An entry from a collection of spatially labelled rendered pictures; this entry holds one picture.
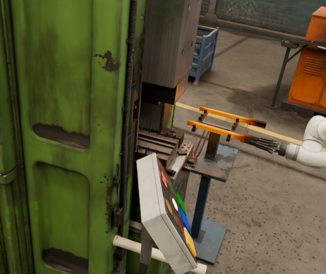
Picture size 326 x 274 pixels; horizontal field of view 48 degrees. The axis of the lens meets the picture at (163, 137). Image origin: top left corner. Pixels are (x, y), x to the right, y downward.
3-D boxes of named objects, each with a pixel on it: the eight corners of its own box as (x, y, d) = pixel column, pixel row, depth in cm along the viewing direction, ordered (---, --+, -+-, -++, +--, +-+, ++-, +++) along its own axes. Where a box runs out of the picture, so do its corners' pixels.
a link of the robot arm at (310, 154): (293, 164, 202) (299, 144, 206) (323, 173, 197) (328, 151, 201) (296, 159, 192) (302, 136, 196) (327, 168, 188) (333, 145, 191)
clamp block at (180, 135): (183, 141, 205) (185, 131, 202) (179, 148, 198) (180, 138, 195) (163, 136, 208) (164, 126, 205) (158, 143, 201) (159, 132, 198)
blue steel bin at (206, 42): (212, 71, 606) (220, 26, 571) (197, 85, 541) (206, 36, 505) (147, 55, 641) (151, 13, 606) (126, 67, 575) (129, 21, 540)
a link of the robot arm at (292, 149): (295, 156, 205) (284, 153, 206) (300, 142, 200) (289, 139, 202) (294, 164, 197) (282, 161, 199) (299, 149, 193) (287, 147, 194)
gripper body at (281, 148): (283, 159, 199) (267, 154, 201) (285, 152, 206) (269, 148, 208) (287, 148, 195) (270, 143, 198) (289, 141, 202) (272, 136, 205)
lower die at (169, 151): (177, 151, 195) (179, 138, 191) (165, 171, 178) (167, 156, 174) (106, 132, 205) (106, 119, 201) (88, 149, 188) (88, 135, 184)
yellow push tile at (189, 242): (193, 239, 131) (184, 226, 127) (196, 256, 125) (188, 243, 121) (188, 241, 132) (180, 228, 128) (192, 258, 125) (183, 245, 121)
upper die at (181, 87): (186, 90, 178) (188, 72, 173) (174, 105, 161) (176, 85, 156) (108, 72, 187) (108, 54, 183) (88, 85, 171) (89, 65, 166)
